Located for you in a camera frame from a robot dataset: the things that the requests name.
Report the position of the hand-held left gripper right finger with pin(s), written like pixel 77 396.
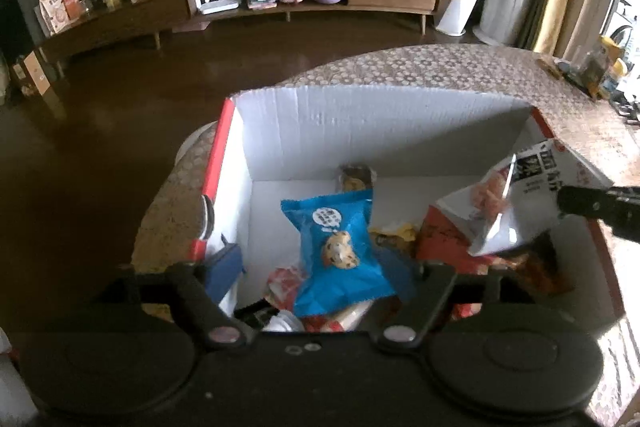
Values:
pixel 432 282

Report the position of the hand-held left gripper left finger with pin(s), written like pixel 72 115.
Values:
pixel 222 269

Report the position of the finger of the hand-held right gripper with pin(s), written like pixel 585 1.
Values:
pixel 590 204

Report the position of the red orange chip bag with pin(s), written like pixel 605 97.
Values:
pixel 445 242

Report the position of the gold snack wrapper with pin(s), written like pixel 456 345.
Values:
pixel 395 234

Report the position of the silver snack packet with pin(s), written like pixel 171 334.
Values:
pixel 520 217

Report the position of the blue cookie packet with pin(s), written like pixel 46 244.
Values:
pixel 340 287

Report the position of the small brown snack packet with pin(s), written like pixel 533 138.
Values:
pixel 357 179

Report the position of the red cardboard box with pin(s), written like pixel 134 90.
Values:
pixel 375 132

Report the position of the yellow lid jar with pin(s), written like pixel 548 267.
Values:
pixel 617 74

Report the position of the black plate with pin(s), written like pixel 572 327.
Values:
pixel 567 69

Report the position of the yellow wrapper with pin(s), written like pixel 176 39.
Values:
pixel 547 66

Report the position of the yellow standing packet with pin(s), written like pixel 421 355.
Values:
pixel 611 47

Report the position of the washing machine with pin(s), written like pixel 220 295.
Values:
pixel 620 12

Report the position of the patterned tablecloth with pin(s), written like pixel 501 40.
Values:
pixel 450 67

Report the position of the wooden TV cabinet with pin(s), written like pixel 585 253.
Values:
pixel 125 19

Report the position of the brown cardboard carton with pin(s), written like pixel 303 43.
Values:
pixel 32 72

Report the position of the orange white gift box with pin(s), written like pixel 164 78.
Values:
pixel 57 9

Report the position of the black side cabinet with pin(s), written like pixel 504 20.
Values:
pixel 15 17

